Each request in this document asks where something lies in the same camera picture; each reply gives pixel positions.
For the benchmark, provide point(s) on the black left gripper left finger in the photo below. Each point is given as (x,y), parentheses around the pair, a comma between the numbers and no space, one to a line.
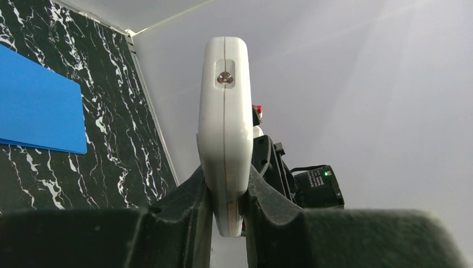
(174,232)

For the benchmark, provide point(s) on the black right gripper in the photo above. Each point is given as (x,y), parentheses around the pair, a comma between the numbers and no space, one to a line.
(308,187)

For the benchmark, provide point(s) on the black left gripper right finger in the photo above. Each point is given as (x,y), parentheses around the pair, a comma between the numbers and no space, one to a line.
(281,234)

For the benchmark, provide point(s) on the long white remote control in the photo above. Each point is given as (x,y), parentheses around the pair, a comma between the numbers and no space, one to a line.
(225,131)

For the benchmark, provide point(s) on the blue flat foam pad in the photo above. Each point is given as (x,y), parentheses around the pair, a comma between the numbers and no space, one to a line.
(39,108)

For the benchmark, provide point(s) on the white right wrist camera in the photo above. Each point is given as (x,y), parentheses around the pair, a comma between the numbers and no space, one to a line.
(257,119)

